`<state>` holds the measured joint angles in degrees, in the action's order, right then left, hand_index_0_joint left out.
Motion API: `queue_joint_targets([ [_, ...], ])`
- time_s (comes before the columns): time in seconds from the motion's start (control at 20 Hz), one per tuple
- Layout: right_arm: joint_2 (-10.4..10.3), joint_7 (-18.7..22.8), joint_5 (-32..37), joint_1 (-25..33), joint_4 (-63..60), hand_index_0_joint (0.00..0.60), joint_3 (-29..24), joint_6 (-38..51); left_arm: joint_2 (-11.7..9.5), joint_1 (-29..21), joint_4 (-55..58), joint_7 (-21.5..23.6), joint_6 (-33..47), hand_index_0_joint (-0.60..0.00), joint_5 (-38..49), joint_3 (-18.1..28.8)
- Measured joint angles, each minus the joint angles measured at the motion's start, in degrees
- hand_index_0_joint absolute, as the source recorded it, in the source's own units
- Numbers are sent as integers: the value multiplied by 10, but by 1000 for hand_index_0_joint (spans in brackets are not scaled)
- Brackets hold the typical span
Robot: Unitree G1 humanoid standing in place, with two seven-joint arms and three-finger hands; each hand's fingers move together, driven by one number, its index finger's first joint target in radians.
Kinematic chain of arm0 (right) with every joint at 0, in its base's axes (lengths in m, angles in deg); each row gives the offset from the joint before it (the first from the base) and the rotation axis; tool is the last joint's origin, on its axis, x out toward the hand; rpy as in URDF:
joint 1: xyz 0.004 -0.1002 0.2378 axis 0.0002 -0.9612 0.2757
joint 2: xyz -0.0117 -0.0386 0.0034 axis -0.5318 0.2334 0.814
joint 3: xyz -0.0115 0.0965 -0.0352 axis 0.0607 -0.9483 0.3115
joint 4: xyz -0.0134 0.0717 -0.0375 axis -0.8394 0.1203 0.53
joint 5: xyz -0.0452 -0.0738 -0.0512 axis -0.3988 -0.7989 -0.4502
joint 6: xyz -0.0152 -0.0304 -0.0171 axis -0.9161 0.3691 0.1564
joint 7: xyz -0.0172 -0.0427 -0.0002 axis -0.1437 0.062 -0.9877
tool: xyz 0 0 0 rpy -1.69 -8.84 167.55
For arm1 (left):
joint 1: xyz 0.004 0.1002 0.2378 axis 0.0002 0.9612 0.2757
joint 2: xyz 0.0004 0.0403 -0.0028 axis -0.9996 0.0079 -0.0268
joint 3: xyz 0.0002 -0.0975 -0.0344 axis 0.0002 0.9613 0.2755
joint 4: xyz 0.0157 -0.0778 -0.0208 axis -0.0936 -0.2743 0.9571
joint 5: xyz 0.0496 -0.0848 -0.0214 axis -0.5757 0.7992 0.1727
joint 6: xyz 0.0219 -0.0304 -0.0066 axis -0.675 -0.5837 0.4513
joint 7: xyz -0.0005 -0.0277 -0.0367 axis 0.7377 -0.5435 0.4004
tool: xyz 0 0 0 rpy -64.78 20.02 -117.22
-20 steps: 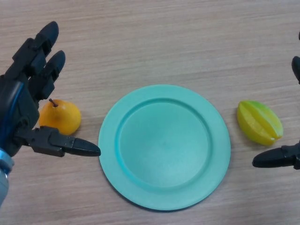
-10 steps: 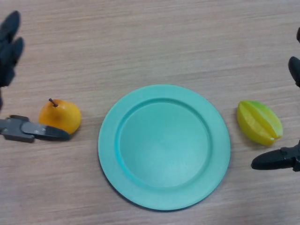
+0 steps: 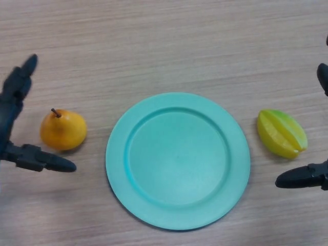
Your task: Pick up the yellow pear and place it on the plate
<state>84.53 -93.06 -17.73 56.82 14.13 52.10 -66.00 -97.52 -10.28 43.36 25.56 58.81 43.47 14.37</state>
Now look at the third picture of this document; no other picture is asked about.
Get yellow pear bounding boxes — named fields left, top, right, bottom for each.
left=39, top=108, right=88, bottom=151

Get green round plate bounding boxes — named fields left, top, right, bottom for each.
left=105, top=92, right=251, bottom=231

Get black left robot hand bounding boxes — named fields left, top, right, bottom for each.
left=0, top=53, right=77, bottom=173

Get yellow green starfruit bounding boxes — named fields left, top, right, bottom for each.
left=257, top=109, right=308, bottom=159

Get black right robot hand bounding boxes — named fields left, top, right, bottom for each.
left=275, top=34, right=328, bottom=191

